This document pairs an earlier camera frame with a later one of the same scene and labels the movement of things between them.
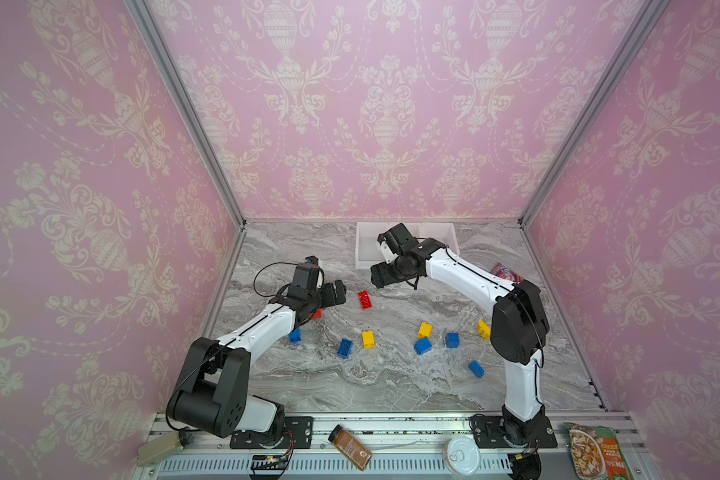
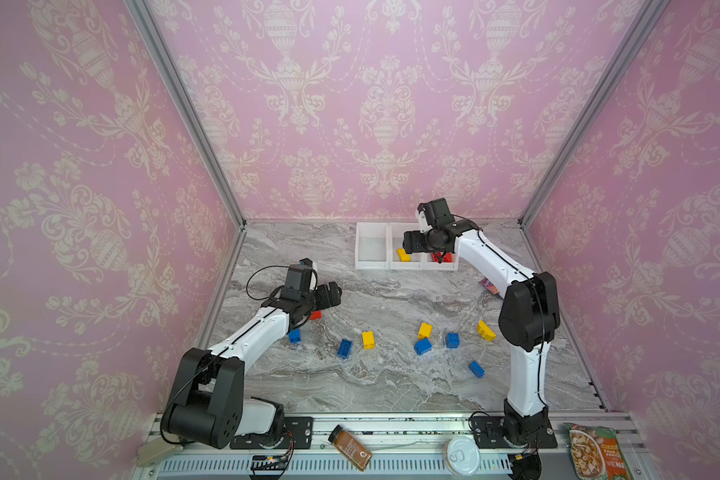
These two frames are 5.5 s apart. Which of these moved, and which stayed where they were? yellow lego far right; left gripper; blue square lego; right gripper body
Moved: right gripper body
Stayed: left gripper; yellow lego far right; blue square lego
